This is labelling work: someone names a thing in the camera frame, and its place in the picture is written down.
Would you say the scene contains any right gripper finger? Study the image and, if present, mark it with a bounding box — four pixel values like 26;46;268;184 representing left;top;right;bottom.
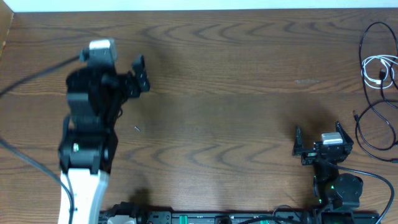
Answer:
292;126;303;156
335;121;354;146

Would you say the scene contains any white USB cable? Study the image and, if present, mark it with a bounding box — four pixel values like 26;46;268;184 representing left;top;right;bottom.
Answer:
360;54;398;90

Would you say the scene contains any thick black cable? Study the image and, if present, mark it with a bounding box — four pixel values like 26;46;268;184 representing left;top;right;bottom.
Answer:
358;21;398;152

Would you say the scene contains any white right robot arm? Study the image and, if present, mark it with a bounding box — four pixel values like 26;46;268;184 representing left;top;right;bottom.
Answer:
292;121;395;223

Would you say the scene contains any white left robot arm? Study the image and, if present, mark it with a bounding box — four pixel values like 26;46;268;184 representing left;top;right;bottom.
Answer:
1;55;150;223

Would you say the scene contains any brown cardboard box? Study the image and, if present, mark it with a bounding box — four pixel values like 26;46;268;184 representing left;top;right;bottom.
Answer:
0;0;14;55

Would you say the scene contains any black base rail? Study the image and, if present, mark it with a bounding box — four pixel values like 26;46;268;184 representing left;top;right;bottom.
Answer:
97;202;379;224

